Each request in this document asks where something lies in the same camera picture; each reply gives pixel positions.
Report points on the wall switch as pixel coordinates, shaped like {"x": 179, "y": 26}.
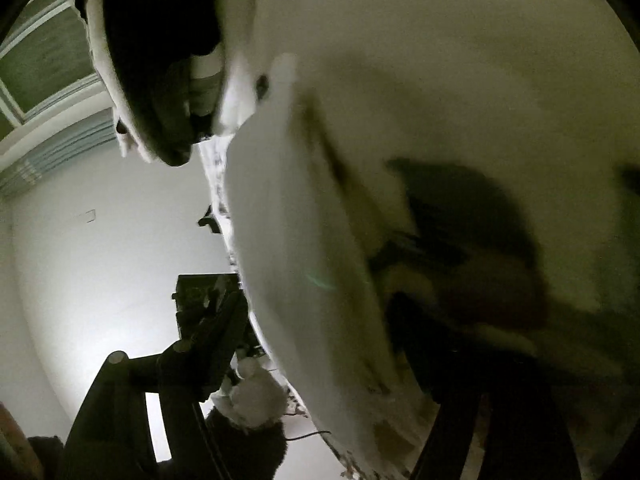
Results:
{"x": 90, "y": 216}

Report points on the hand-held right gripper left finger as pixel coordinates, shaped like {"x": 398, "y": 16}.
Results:
{"x": 210, "y": 330}

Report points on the white fluffy object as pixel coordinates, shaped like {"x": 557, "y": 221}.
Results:
{"x": 252, "y": 395}

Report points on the dark fluffy object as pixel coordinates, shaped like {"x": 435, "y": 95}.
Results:
{"x": 250, "y": 447}

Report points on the folded black garment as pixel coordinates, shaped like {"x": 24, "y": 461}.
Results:
{"x": 145, "y": 60}

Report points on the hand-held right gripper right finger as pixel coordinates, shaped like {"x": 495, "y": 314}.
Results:
{"x": 450, "y": 440}

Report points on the white t-shirt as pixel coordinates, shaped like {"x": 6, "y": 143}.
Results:
{"x": 450, "y": 85}

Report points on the small dark object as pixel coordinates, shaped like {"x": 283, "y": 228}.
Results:
{"x": 207, "y": 220}

